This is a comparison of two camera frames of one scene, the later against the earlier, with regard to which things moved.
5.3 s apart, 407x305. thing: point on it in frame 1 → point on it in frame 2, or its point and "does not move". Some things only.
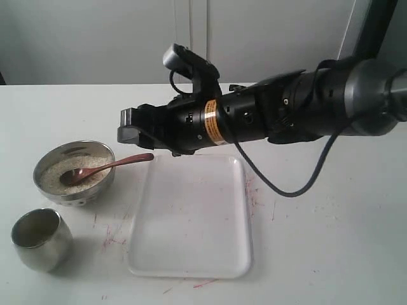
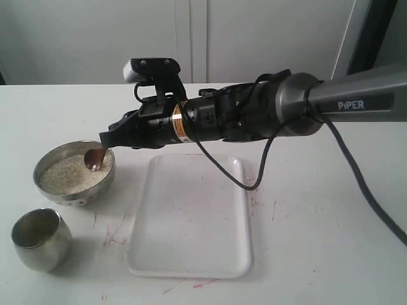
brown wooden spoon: x=74 y=176 → x=93 y=158
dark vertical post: x=374 y=29 does not move
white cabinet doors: x=123 y=42 does not move
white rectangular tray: x=191 y=219 does not move
